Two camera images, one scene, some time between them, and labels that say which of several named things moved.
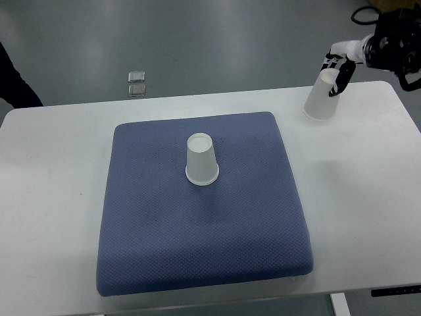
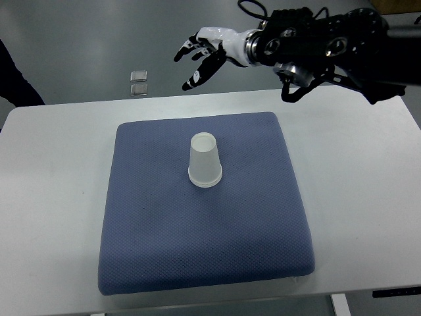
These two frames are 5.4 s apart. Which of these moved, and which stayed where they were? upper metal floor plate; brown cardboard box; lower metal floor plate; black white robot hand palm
Moved: black white robot hand palm
Stayed: brown cardboard box; upper metal floor plate; lower metal floor plate
